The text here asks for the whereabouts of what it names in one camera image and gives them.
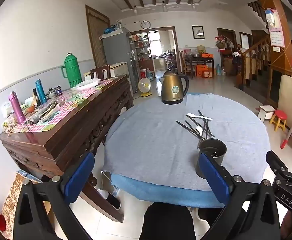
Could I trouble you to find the red round stool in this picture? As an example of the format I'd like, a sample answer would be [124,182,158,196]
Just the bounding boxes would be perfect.
[269,110,288,132]

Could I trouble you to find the group of black chopsticks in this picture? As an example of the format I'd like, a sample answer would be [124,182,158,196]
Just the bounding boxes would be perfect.
[175,110,215,149]

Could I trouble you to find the golden patterned mat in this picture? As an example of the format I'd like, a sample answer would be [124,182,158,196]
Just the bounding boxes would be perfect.
[2,172,42,239]

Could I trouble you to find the round table, grey-blue cloth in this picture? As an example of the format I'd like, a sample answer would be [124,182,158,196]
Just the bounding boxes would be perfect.
[103,93,272,184]

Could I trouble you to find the brown door curtain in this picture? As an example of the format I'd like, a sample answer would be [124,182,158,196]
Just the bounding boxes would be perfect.
[85,4,110,68]

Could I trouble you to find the golden electric kettle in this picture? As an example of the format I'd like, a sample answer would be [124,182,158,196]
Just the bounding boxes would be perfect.
[158,70,190,105]

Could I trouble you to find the wooden stair railing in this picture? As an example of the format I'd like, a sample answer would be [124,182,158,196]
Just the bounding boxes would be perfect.
[235,27,292,88]

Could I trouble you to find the blue table cloth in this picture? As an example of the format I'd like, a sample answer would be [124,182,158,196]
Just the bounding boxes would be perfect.
[111,172,225,208]

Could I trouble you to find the pink checkered table mat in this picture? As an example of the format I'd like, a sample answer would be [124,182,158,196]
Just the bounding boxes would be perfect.
[4,77,121,133]

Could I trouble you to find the light blue cloth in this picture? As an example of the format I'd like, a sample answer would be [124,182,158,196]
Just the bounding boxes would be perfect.
[18,169,41,183]

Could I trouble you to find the small white stool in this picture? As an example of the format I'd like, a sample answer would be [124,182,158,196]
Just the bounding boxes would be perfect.
[257,105,277,123]

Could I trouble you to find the grey refrigerator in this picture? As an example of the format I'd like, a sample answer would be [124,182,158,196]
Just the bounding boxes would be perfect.
[102,28,140,93]

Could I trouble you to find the teal drinking bottle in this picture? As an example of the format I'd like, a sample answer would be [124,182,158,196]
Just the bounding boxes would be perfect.
[35,79,48,105]

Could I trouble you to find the white and black slippers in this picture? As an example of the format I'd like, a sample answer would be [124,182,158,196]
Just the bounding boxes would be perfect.
[97,189,121,210]

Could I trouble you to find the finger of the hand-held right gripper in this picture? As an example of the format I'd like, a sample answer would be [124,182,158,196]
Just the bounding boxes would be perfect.
[266,151,292,180]

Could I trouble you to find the wooden chair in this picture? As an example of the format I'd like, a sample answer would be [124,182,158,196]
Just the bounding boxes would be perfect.
[90,65,111,81]

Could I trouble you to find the purple drinking bottle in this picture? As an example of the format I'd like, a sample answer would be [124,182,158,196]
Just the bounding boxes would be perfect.
[9,91,26,123]

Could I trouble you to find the dark wooden dining table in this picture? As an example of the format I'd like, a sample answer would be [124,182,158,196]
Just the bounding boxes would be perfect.
[183,54,215,79]

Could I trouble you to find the large orange box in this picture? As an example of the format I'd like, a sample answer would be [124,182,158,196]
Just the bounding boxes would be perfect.
[195,64,208,78]

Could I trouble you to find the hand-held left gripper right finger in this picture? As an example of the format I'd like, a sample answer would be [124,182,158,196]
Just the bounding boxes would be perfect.
[198,152,280,240]

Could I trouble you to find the carved dark wooden sideboard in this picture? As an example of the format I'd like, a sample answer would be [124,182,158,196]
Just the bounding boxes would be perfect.
[0,75,134,223]

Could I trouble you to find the white plastic bag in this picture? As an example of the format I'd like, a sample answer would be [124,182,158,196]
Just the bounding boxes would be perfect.
[76,78,101,90]

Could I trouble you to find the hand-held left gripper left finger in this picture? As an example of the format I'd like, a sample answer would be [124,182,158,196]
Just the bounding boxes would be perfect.
[14,152,95,240]

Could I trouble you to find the dark grey utensil holder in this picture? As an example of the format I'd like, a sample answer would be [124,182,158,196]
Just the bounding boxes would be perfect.
[195,138,227,178]

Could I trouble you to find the green thermos jug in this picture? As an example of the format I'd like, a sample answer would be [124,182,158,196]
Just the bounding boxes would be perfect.
[61,53,83,88]

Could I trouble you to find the black bottle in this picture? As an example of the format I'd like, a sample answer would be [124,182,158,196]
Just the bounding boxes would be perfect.
[32,88,42,107]

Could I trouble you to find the kitchen shelf with bottles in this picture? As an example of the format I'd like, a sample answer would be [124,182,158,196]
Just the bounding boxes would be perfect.
[131,31,151,68]

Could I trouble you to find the wall calendar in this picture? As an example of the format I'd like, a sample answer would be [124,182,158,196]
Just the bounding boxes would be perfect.
[264,8,285,47]

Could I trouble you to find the framed wall picture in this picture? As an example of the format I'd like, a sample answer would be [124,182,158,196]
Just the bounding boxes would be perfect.
[192,25,205,40]

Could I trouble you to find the pile of metal cutlery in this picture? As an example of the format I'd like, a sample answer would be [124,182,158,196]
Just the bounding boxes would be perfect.
[28,101,60,125]

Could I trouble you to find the small floor fan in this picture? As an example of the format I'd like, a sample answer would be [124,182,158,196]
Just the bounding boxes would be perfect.
[138,77,153,97]

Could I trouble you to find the white chest freezer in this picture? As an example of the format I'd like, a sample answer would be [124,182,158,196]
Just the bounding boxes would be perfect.
[84,62,128,80]

